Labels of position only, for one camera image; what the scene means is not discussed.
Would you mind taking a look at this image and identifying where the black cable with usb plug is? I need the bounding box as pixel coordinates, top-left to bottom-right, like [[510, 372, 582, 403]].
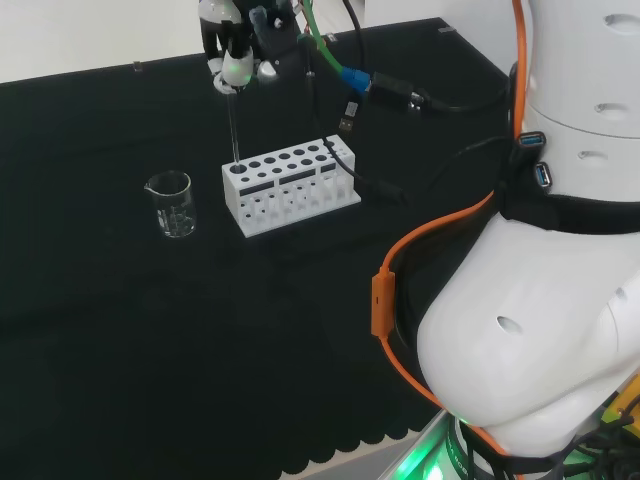
[[341, 0, 369, 136]]

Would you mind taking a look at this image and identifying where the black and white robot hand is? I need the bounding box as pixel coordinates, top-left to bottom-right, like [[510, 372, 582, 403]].
[[198, 0, 279, 96]]

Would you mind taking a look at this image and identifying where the usb hub with blue ports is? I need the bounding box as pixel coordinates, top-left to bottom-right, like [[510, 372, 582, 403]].
[[507, 130, 556, 191]]

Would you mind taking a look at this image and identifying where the orange cable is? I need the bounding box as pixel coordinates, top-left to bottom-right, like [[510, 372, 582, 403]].
[[370, 0, 531, 480]]

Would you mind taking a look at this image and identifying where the black adapter box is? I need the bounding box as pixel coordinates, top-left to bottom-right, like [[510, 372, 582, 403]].
[[369, 71, 426, 109]]

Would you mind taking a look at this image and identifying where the black cable bundle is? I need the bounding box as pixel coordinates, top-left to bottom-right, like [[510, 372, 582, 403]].
[[469, 424, 640, 480]]

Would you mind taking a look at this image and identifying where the white test tube rack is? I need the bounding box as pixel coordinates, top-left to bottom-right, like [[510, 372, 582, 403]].
[[221, 138, 363, 238]]

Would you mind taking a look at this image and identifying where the green cable with blue plug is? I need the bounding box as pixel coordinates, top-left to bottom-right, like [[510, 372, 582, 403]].
[[299, 0, 374, 94]]

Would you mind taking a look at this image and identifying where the clear glass rod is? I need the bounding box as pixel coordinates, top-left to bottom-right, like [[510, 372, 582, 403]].
[[225, 89, 241, 171]]

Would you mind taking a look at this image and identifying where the black bench cloth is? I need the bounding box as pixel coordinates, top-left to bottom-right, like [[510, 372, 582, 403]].
[[0, 17, 516, 480]]

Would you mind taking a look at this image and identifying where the clear glass beaker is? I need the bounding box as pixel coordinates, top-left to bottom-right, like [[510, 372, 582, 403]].
[[143, 171, 197, 240]]

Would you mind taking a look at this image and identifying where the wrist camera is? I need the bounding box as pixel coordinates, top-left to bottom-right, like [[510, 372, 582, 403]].
[[248, 4, 307, 81]]

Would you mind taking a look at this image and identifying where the black arm strap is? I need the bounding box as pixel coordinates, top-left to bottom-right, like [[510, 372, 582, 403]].
[[492, 187, 640, 236]]

